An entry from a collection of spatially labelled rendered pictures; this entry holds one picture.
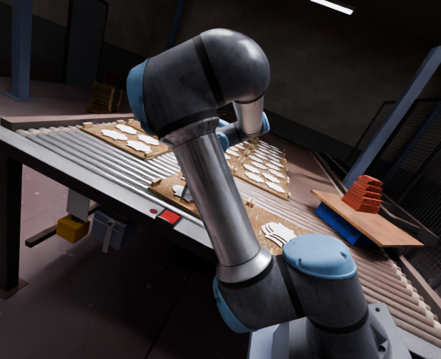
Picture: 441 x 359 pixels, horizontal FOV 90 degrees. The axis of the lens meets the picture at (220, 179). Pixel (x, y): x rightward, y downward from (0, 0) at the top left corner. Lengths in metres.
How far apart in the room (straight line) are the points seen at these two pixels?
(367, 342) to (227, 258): 0.28
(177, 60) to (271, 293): 0.42
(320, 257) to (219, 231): 0.18
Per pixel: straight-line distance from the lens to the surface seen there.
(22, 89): 5.04
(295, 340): 0.64
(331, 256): 0.44
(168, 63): 0.38
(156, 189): 0.96
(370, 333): 0.54
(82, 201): 1.02
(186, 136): 0.37
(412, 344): 1.10
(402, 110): 2.84
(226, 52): 0.37
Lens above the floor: 1.41
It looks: 22 degrees down
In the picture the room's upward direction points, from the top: 23 degrees clockwise
